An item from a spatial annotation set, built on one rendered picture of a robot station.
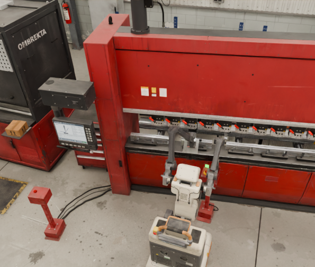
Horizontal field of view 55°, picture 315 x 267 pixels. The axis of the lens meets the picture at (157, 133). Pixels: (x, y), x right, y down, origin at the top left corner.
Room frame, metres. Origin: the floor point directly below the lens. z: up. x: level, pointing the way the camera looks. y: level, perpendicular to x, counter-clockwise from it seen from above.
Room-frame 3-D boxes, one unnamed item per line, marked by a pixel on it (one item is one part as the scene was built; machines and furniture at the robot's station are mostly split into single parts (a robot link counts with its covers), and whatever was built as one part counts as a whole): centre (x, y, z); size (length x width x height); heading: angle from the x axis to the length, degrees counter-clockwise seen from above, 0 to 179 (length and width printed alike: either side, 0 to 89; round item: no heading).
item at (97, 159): (3.56, 0.96, 0.50); 0.50 x 0.50 x 1.00; 78
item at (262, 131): (2.74, -1.19, 1.26); 0.15 x 0.09 x 0.17; 78
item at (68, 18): (7.89, 2.15, 1.04); 0.18 x 0.17 x 0.56; 69
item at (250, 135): (3.11, -0.89, 0.93); 2.30 x 0.14 x 0.10; 78
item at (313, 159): (2.55, -1.80, 0.89); 0.30 x 0.05 x 0.03; 78
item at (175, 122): (2.95, -0.22, 1.26); 0.15 x 0.09 x 0.17; 78
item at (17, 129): (3.20, 1.87, 1.04); 0.30 x 0.26 x 0.12; 69
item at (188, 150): (2.76, -0.40, 1.00); 0.26 x 0.18 x 0.01; 168
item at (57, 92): (2.69, 0.90, 1.53); 0.51 x 0.25 x 0.85; 74
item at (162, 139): (3.02, 0.10, 0.92); 0.50 x 0.06 x 0.10; 78
